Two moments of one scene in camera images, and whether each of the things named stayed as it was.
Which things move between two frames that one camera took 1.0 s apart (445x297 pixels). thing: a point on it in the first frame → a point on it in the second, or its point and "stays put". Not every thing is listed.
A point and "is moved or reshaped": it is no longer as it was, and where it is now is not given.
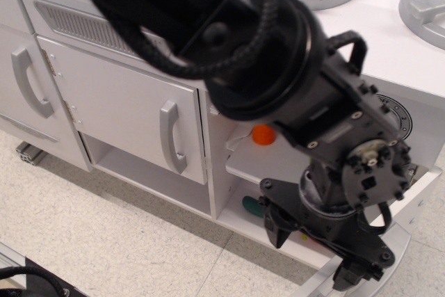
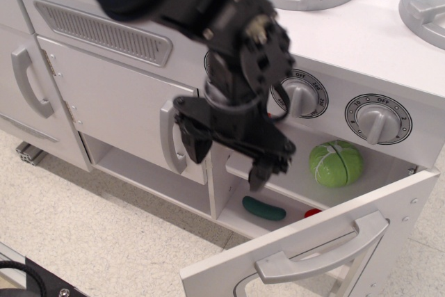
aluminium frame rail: x=30 y=153 stays put
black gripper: x=345 y=235 → x=249 y=131
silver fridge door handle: x=21 y=59 stays put
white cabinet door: x=156 y=117 stays put
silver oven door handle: x=398 y=240 → x=277 y=268
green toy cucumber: x=254 y=206 stays put
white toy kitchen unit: x=76 y=85 stays put
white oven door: x=322 y=284 is moved or reshaped
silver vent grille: x=96 y=30 stays put
